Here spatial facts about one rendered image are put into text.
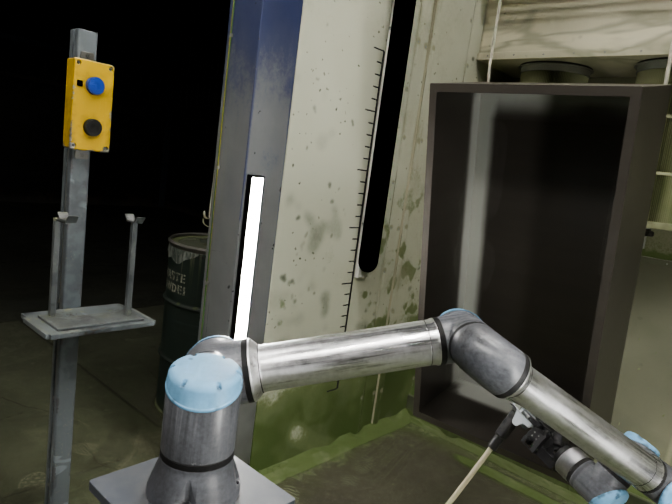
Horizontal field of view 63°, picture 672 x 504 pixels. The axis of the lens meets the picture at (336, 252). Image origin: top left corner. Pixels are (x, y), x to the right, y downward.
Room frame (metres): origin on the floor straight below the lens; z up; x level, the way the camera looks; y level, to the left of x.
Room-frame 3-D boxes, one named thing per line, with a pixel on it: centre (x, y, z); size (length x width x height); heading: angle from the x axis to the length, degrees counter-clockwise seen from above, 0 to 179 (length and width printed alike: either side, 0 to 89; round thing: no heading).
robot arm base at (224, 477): (1.06, 0.23, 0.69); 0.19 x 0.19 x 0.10
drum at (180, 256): (2.81, 0.57, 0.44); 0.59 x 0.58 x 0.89; 30
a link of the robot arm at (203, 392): (1.07, 0.23, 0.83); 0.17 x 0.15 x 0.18; 7
